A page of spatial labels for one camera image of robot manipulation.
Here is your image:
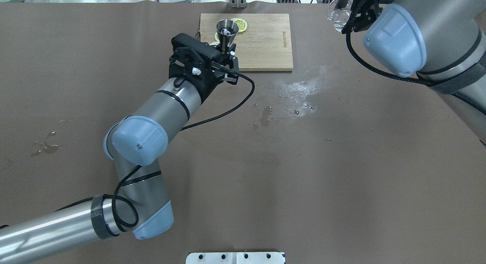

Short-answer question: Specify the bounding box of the steel measuring jigger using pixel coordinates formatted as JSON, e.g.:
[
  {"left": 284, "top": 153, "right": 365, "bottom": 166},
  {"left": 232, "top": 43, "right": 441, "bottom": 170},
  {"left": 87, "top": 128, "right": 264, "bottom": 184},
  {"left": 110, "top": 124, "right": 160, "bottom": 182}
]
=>
[{"left": 216, "top": 20, "right": 238, "bottom": 53}]

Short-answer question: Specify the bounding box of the black camera cable right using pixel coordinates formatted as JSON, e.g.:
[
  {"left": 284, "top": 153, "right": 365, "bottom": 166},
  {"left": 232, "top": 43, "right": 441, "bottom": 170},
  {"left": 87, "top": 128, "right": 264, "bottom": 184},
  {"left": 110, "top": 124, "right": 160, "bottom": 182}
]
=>
[{"left": 346, "top": 29, "right": 486, "bottom": 116}]

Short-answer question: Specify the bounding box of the clear glass cup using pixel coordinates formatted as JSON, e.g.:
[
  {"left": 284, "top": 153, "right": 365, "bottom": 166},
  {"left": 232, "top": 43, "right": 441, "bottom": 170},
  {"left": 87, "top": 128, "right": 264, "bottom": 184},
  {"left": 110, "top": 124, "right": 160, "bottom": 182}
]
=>
[{"left": 326, "top": 0, "right": 353, "bottom": 32}]

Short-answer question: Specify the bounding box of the wooden cutting board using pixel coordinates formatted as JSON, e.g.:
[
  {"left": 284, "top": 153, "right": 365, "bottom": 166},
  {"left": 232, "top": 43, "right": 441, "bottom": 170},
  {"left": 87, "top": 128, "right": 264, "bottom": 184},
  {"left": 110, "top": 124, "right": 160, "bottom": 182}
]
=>
[{"left": 199, "top": 13, "right": 294, "bottom": 72}]

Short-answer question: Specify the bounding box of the far lemon slice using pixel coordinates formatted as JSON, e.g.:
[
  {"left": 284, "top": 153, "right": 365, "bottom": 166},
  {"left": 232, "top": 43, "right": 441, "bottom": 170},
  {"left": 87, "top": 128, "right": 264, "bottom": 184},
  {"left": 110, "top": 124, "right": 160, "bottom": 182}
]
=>
[{"left": 231, "top": 17, "right": 248, "bottom": 34}]

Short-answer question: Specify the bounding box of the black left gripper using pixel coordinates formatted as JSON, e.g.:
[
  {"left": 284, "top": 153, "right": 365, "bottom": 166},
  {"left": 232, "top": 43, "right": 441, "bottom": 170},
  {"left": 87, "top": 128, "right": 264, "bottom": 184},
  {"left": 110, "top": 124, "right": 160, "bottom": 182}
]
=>
[{"left": 169, "top": 48, "right": 238, "bottom": 103}]

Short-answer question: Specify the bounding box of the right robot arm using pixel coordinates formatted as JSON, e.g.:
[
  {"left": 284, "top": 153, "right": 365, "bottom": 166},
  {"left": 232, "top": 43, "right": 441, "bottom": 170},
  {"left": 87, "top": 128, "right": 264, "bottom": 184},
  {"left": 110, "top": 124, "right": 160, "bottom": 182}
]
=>
[{"left": 342, "top": 0, "right": 485, "bottom": 144}]

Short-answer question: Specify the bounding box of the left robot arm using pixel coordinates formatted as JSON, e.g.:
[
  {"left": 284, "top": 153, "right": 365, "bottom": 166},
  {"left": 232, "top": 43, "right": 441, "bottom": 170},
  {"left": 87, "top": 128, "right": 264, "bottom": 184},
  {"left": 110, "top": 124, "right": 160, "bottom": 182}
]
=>
[{"left": 1, "top": 43, "right": 238, "bottom": 264}]

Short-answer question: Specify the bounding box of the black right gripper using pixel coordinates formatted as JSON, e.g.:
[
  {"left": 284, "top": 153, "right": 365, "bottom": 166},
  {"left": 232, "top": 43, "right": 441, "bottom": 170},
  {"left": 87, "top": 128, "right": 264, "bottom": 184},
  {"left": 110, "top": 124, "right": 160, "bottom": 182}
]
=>
[{"left": 342, "top": 0, "right": 381, "bottom": 34}]

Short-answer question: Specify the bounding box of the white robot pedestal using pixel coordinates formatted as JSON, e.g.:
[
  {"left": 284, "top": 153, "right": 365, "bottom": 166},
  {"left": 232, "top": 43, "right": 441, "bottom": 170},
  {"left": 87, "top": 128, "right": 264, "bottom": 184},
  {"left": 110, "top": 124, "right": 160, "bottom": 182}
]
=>
[{"left": 185, "top": 251, "right": 287, "bottom": 264}]

